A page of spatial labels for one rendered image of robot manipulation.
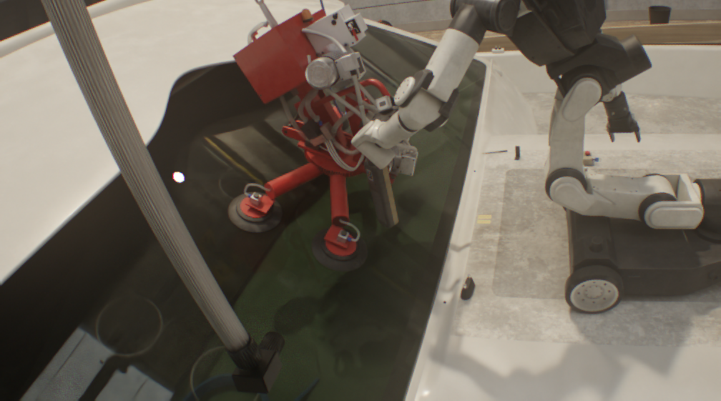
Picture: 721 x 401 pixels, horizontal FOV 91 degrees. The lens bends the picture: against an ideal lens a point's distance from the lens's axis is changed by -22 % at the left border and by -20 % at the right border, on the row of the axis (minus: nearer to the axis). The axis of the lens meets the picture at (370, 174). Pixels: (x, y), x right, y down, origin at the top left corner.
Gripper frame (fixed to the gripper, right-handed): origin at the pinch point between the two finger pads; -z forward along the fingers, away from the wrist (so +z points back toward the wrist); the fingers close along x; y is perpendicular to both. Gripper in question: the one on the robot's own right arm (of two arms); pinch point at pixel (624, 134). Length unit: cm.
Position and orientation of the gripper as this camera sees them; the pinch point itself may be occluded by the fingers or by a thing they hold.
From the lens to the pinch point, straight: 178.2
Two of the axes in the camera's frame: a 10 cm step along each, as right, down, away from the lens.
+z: -5.2, -7.3, -4.4
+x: -6.0, -0.5, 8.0
